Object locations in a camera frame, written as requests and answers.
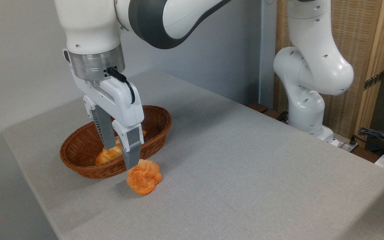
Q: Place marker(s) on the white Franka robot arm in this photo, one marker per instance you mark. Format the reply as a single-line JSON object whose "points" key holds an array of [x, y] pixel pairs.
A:
{"points": [[88, 26]]}

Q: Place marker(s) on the dark metal screen hinge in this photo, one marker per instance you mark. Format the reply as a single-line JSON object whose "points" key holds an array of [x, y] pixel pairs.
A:
{"points": [[373, 80]]}

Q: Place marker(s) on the brown oval wicker basket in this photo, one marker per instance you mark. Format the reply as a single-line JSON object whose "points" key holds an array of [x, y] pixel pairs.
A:
{"points": [[78, 146]]}

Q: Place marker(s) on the wood and rattan folding screen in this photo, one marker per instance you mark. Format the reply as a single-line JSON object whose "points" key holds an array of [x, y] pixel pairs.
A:
{"points": [[357, 33]]}

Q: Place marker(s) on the round knotted bread roll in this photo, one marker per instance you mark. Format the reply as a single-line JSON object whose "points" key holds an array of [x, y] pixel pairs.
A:
{"points": [[144, 180]]}

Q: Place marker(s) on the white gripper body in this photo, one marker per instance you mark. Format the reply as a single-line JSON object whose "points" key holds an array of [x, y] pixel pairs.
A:
{"points": [[122, 100]]}

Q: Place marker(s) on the long braided bread loaf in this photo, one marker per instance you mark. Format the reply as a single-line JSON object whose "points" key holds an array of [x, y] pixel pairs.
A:
{"points": [[109, 155]]}

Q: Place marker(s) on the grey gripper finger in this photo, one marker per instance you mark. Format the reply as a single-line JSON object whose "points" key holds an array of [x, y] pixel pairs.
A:
{"points": [[132, 146], [104, 128]]}

